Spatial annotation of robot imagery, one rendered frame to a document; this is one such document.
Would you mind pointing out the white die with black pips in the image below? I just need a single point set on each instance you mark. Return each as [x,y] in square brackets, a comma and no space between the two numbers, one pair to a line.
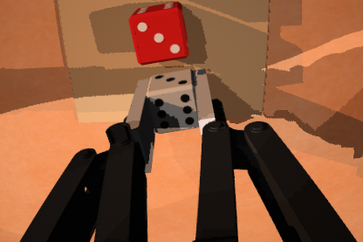
[172,101]

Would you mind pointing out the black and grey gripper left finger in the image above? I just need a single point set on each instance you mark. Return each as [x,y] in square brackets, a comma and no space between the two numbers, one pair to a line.
[69,213]

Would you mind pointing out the tan flat mat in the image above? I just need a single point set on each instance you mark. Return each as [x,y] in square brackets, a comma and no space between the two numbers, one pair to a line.
[228,38]

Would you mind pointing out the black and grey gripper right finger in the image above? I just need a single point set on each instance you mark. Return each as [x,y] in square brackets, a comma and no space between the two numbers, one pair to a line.
[298,208]

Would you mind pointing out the dark red die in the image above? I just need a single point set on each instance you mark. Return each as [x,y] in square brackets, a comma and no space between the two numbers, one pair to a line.
[159,33]

